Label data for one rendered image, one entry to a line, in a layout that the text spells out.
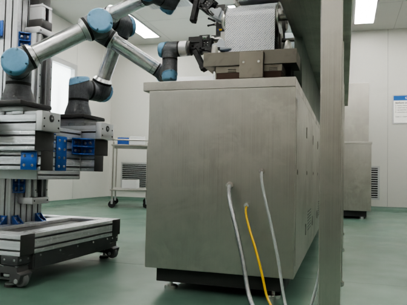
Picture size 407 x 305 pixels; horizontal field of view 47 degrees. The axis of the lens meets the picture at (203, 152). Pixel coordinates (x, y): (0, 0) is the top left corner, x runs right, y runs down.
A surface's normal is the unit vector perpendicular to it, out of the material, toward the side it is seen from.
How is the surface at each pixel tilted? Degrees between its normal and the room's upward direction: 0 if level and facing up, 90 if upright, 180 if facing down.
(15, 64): 94
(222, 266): 90
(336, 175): 90
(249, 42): 90
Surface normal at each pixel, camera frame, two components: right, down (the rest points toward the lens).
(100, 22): 0.38, -0.10
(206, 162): -0.29, -0.05
